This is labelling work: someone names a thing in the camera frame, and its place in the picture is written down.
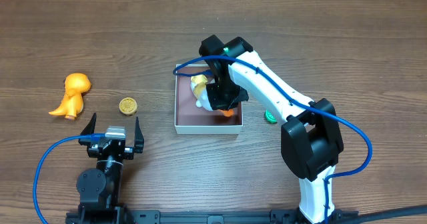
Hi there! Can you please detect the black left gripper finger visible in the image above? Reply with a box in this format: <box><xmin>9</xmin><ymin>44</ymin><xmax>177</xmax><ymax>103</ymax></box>
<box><xmin>81</xmin><ymin>113</ymin><xmax>97</xmax><ymax>135</ymax></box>
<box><xmin>134</xmin><ymin>117</ymin><xmax>145</xmax><ymax>153</ymax></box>

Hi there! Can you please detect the yellow round disc toy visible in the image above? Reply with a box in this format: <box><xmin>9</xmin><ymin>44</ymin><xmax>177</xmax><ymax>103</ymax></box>
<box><xmin>119</xmin><ymin>97</ymin><xmax>137</xmax><ymax>115</ymax></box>

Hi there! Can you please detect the white plush duck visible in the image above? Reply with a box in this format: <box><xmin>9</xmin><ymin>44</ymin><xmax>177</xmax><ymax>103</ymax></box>
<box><xmin>190</xmin><ymin>75</ymin><xmax>215</xmax><ymax>111</ymax></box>

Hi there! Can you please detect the white box pink interior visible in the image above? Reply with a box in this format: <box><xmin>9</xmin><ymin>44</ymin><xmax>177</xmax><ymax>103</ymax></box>
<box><xmin>174</xmin><ymin>76</ymin><xmax>243</xmax><ymax>135</ymax></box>

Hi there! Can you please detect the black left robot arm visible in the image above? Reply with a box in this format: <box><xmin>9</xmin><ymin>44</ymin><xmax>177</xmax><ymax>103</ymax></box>
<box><xmin>65</xmin><ymin>114</ymin><xmax>144</xmax><ymax>224</ymax></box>

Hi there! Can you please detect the black thick cable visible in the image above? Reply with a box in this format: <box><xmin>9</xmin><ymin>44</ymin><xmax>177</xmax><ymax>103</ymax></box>
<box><xmin>346</xmin><ymin>204</ymin><xmax>427</xmax><ymax>224</ymax></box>

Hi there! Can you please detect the green round disc toy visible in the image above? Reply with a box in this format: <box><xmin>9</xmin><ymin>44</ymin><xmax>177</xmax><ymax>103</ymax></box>
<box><xmin>264</xmin><ymin>110</ymin><xmax>277</xmax><ymax>124</ymax></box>

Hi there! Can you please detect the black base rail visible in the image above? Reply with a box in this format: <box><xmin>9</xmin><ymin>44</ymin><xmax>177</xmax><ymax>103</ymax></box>
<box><xmin>65</xmin><ymin>209</ymin><xmax>360</xmax><ymax>224</ymax></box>

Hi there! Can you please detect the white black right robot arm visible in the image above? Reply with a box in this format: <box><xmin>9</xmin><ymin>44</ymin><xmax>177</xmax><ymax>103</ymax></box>
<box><xmin>199</xmin><ymin>35</ymin><xmax>344</xmax><ymax>223</ymax></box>

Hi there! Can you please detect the orange toy dinosaur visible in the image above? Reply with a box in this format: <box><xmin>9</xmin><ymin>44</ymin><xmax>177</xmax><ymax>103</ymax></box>
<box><xmin>49</xmin><ymin>73</ymin><xmax>91</xmax><ymax>120</ymax></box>

